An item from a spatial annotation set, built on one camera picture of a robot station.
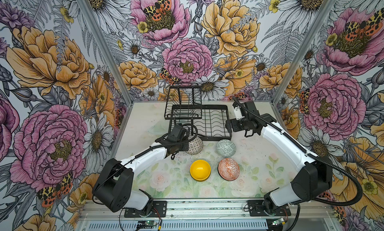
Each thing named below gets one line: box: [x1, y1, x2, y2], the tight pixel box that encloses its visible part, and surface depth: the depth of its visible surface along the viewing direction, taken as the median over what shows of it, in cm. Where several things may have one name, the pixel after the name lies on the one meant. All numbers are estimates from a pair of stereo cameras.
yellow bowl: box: [189, 159, 212, 182], surface depth 85 cm
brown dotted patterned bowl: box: [185, 135, 204, 156], surface depth 93 cm
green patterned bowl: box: [216, 139, 237, 158], surface depth 96 cm
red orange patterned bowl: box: [217, 158, 240, 181], surface depth 86 cm
